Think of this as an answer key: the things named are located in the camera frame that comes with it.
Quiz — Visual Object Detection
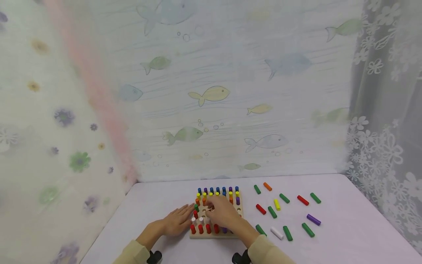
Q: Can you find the person's right forearm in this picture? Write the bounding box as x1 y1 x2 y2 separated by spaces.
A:
231 217 296 264

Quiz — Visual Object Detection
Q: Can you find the set of upright coloured pegs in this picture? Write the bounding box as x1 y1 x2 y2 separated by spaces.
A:
190 186 241 235

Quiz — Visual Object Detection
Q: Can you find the purple wooden peg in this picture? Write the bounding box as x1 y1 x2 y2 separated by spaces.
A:
306 213 322 227

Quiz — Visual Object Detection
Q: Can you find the person's left forearm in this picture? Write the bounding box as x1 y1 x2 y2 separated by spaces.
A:
113 219 168 264

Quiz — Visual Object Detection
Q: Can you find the person's right hand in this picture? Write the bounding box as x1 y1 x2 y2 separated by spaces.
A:
204 195 243 232

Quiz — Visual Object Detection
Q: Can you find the person's left hand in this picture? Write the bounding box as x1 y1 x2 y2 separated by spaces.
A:
162 203 196 237

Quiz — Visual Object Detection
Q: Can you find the wooden peg board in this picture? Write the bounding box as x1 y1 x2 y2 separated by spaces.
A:
189 189 245 239

